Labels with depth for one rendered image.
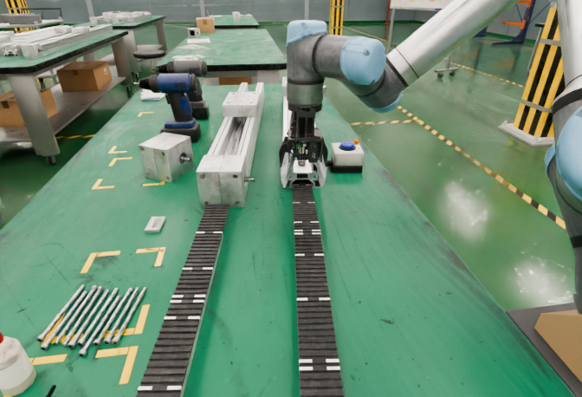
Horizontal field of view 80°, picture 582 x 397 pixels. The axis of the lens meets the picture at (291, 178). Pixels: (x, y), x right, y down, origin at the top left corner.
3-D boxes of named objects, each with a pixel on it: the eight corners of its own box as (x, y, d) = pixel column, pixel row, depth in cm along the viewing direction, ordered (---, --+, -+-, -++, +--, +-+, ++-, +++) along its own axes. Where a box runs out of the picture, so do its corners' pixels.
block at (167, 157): (179, 185, 91) (174, 151, 87) (145, 177, 95) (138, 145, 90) (202, 168, 99) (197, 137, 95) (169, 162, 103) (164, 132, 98)
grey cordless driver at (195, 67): (210, 120, 137) (204, 61, 127) (158, 121, 135) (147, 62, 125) (212, 113, 144) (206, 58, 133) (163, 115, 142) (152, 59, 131)
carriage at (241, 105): (257, 125, 115) (256, 104, 112) (223, 125, 115) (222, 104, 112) (260, 110, 129) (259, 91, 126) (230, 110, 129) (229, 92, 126)
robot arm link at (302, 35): (312, 23, 60) (276, 21, 65) (310, 87, 65) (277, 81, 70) (339, 21, 65) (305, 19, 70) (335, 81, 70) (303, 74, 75)
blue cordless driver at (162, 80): (201, 143, 116) (192, 75, 105) (140, 145, 115) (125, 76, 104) (204, 134, 123) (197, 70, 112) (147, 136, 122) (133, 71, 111)
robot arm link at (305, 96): (286, 77, 73) (325, 77, 74) (286, 99, 76) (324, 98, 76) (287, 85, 67) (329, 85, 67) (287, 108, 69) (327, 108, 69)
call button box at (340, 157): (362, 172, 97) (364, 152, 94) (327, 173, 97) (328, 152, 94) (357, 160, 104) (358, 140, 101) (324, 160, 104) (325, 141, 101)
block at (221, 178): (254, 207, 81) (251, 171, 77) (200, 207, 81) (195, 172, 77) (256, 188, 89) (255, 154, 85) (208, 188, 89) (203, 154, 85)
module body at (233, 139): (247, 188, 89) (245, 158, 85) (208, 188, 89) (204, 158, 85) (264, 101, 160) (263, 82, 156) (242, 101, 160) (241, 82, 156)
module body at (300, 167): (321, 187, 90) (323, 158, 86) (282, 188, 89) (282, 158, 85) (306, 100, 160) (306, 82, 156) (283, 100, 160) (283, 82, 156)
